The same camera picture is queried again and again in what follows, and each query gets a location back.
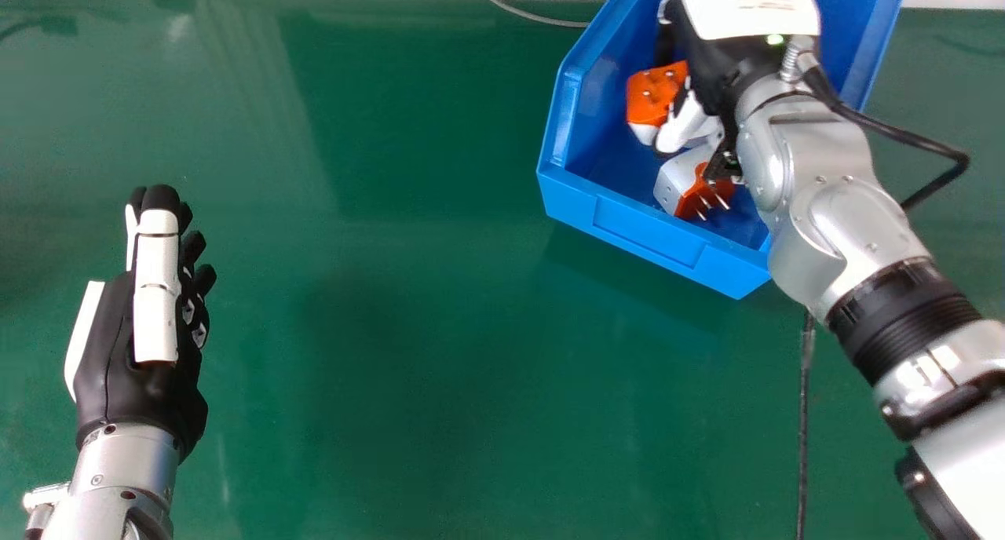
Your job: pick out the white-and-orange plug adapter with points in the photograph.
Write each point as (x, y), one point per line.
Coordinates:
(655, 96)
(691, 187)

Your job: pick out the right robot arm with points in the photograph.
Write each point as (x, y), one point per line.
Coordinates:
(856, 242)

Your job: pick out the blue plastic bin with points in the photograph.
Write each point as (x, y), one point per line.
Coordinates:
(620, 171)

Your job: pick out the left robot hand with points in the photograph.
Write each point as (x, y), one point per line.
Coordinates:
(133, 367)

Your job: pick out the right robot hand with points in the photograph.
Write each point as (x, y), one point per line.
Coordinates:
(718, 45)

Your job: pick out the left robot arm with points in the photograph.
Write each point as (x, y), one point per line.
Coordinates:
(110, 485)

